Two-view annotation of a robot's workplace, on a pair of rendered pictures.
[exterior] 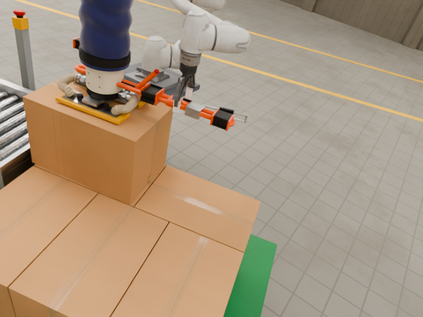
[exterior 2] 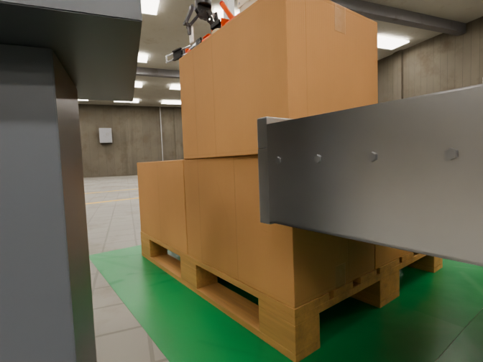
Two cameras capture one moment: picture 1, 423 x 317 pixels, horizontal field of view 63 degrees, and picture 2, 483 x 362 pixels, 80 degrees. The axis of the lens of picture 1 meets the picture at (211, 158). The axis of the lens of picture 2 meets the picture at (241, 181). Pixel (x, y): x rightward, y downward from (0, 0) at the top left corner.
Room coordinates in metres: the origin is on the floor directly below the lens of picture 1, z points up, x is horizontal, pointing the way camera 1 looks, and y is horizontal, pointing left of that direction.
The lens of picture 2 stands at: (2.31, 1.23, 0.52)
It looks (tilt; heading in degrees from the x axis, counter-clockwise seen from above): 4 degrees down; 223
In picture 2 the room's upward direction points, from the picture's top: 2 degrees counter-clockwise
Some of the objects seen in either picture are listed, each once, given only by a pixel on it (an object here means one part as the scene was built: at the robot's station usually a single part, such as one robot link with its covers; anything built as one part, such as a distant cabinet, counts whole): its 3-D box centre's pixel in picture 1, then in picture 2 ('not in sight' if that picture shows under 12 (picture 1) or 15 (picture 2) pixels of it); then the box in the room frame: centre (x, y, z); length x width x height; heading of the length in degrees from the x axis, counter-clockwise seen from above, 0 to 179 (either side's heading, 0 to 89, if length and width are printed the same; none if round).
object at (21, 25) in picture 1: (29, 87); not in sight; (2.11, 1.42, 0.50); 0.07 x 0.07 x 1.00; 80
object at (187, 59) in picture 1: (190, 56); not in sight; (1.39, 0.19, 1.31); 0.09 x 0.09 x 0.06
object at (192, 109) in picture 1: (194, 110); not in sight; (1.37, 0.13, 1.08); 0.07 x 0.07 x 0.04; 79
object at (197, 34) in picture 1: (197, 31); not in sight; (1.40, 0.18, 1.41); 0.13 x 0.11 x 0.16; 112
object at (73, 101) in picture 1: (92, 104); not in sight; (1.36, 0.60, 0.98); 0.34 x 0.10 x 0.05; 79
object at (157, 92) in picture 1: (152, 94); (224, 31); (1.41, 0.34, 1.08); 0.10 x 0.08 x 0.06; 169
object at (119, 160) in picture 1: (102, 134); (267, 100); (1.46, 0.59, 0.74); 0.60 x 0.40 x 0.40; 78
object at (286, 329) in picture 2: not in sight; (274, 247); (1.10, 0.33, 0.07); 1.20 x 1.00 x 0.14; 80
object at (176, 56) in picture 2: (214, 109); (182, 51); (1.41, 0.04, 1.08); 0.31 x 0.03 x 0.05; 92
